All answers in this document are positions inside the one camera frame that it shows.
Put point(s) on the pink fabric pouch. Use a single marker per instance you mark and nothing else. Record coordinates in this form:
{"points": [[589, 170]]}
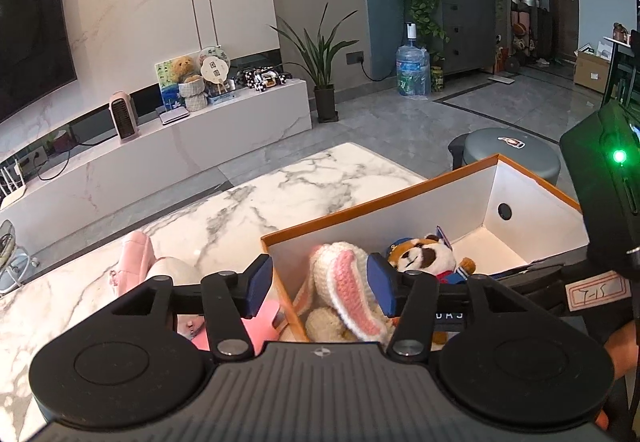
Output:
{"points": [[135, 261]]}

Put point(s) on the pink space heater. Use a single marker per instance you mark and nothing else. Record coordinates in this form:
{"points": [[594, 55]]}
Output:
{"points": [[124, 115]]}

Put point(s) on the white wifi router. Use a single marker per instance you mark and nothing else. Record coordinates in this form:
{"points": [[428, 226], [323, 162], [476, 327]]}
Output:
{"points": [[13, 185]]}

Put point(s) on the green blue picture book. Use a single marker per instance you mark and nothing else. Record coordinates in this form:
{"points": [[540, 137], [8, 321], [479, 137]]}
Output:
{"points": [[169, 86]]}

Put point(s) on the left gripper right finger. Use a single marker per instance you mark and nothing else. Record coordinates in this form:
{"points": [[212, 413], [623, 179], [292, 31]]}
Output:
{"points": [[410, 296]]}

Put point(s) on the small desk fan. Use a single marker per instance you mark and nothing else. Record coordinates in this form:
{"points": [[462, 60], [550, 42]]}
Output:
{"points": [[16, 263]]}

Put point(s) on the potted orchid plant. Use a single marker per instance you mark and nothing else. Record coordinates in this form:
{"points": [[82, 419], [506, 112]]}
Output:
{"points": [[317, 55]]}

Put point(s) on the teddy bear in pot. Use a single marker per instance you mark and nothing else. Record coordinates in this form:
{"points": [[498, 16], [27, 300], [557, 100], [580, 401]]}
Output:
{"points": [[191, 85]]}

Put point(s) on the grey round trash bin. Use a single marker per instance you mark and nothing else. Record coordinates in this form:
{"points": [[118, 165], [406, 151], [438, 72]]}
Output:
{"points": [[533, 154]]}

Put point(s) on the raccoon plush blue outfit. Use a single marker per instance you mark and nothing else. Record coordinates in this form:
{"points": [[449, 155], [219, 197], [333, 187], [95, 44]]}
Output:
{"points": [[430, 254]]}

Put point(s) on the black curved television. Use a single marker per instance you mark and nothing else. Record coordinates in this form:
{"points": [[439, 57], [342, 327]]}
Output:
{"points": [[35, 54]]}

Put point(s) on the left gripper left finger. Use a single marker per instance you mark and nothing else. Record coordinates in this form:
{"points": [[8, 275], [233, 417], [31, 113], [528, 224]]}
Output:
{"points": [[227, 298]]}

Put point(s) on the cardboard box on floor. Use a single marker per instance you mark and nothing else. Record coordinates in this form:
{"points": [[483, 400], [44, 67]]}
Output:
{"points": [[591, 71]]}

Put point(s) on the blue water jug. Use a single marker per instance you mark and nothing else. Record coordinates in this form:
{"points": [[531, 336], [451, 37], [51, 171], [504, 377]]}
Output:
{"points": [[413, 66]]}

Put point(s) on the black white toy cars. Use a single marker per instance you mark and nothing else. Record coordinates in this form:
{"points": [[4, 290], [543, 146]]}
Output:
{"points": [[261, 79]]}

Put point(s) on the orange cardboard box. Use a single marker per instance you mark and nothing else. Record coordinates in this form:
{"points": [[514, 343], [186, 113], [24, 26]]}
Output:
{"points": [[494, 211]]}

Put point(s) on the dark grey drawer cabinet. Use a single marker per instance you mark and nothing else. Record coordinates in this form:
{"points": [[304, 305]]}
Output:
{"points": [[470, 42]]}

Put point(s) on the crochet white pink bunny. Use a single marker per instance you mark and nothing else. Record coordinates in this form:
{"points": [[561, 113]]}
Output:
{"points": [[336, 302]]}

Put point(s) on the pink card wallet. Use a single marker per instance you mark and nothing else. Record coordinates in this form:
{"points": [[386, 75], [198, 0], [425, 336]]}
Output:
{"points": [[261, 329]]}

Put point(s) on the round paper fan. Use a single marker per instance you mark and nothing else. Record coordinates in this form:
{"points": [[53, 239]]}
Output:
{"points": [[214, 69]]}

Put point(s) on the person's hand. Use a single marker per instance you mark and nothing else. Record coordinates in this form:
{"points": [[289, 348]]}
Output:
{"points": [[623, 349]]}

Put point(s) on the white marble tv console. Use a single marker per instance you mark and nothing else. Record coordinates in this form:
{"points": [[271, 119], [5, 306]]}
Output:
{"points": [[114, 174]]}

